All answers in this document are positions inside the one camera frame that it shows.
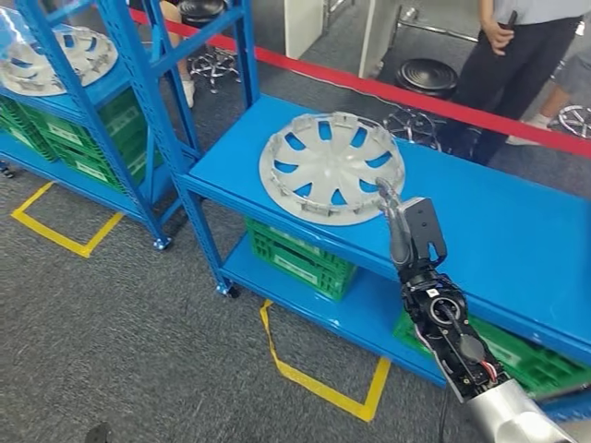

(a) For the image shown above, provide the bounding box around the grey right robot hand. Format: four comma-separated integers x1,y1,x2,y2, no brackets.
376,178,413,270

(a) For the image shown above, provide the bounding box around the person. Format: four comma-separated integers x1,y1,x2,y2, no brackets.
506,52,591,148
436,0,591,167
159,0,197,110

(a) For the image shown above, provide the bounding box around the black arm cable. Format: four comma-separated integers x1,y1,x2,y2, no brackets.
437,386,450,443

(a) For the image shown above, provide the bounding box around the yellow floor tape outline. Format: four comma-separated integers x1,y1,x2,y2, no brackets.
11,180,125,259
259,298,392,425

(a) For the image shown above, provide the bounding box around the white desk panel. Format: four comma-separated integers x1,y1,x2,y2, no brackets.
358,0,403,79
283,0,325,61

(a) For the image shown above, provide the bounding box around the silver plastic hubcap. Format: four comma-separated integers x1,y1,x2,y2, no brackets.
0,24,119,98
258,111,407,228

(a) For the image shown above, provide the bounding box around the red barrier belt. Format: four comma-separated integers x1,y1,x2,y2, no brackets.
129,6,591,162

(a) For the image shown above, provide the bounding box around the chrome base stool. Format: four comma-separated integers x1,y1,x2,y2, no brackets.
558,104,591,140

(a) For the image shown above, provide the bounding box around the blue metal shelf rack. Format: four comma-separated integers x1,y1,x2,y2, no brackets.
94,0,591,425
0,0,205,252

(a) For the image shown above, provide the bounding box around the black round stool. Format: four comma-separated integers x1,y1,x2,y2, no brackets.
177,0,242,95
382,57,459,153

